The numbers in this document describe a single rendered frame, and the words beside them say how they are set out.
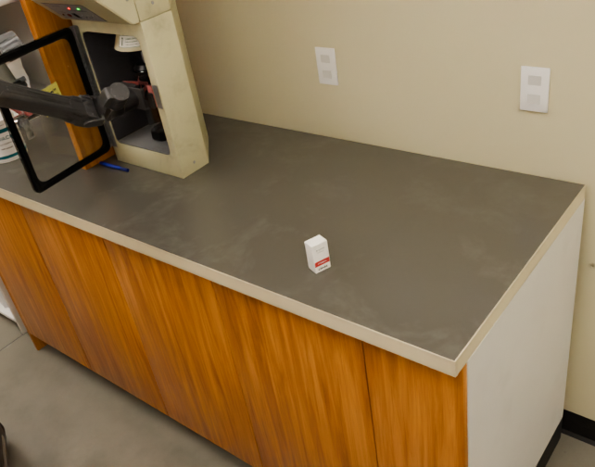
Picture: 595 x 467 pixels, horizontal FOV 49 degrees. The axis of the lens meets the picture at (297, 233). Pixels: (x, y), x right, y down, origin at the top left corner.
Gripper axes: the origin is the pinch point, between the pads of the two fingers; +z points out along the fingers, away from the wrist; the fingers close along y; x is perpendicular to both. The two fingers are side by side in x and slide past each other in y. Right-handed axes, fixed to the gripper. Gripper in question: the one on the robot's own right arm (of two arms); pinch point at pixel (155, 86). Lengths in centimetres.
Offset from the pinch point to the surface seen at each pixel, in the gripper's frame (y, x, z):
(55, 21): 21.6, -22.6, -12.5
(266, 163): -32.9, 24.0, 7.7
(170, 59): -15.2, -11.0, -3.5
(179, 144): -15.2, 12.8, -8.4
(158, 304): -24, 49, -38
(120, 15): -15.5, -27.0, -14.9
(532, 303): -119, 38, -1
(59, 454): 25, 116, -68
